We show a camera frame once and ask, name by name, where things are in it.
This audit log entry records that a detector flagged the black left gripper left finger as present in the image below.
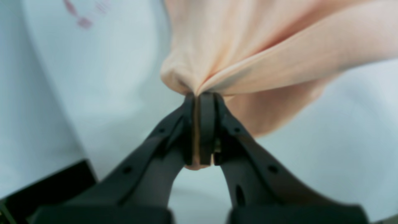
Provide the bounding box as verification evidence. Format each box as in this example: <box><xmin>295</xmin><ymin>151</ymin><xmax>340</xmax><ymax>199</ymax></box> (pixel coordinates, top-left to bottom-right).
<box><xmin>33</xmin><ymin>93</ymin><xmax>195</xmax><ymax>224</ymax></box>

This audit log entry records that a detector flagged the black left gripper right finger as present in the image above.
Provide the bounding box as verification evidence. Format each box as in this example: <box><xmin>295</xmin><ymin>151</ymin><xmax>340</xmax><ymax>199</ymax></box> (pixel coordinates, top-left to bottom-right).
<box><xmin>199</xmin><ymin>93</ymin><xmax>369</xmax><ymax>224</ymax></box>

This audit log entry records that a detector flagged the peach t-shirt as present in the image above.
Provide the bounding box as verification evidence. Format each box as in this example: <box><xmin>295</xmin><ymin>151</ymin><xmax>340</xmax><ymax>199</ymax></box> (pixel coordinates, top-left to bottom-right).
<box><xmin>161</xmin><ymin>0</ymin><xmax>397</xmax><ymax>137</ymax></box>

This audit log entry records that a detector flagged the red tape rectangle marking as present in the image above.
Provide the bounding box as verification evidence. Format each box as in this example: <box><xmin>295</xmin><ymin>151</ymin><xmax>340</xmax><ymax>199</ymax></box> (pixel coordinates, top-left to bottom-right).
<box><xmin>62</xmin><ymin>0</ymin><xmax>109</xmax><ymax>30</ymax></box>

